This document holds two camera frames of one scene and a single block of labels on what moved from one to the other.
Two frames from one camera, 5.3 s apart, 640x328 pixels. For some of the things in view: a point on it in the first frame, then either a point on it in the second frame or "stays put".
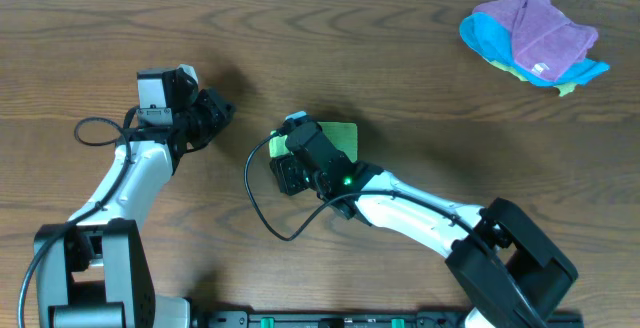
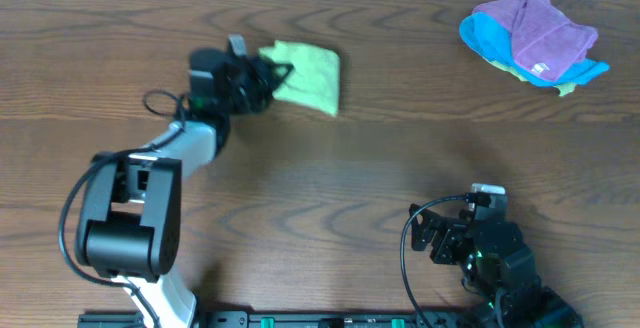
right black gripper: [283, 171] -> [452, 230]
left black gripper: [215, 113] -> [255, 80]
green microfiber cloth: [343, 134] -> [314, 79]
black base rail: [336, 318] stays put
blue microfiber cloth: [493, 39] stays put
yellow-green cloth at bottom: [562, 89] stays put
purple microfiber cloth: [546, 42] stays put
